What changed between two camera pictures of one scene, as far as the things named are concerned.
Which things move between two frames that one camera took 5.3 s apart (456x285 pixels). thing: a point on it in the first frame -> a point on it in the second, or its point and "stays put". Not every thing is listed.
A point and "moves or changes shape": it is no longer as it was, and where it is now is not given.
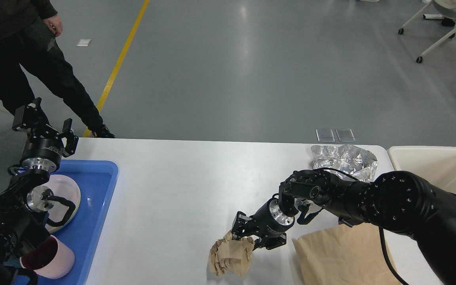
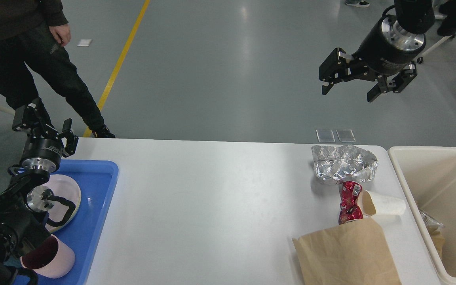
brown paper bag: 341,255 stays put
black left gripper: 41,152 stays put
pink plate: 65,187 stays put
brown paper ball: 227,255 moves or changes shape
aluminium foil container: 356,163 stays put
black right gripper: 269,224 -> 388,49
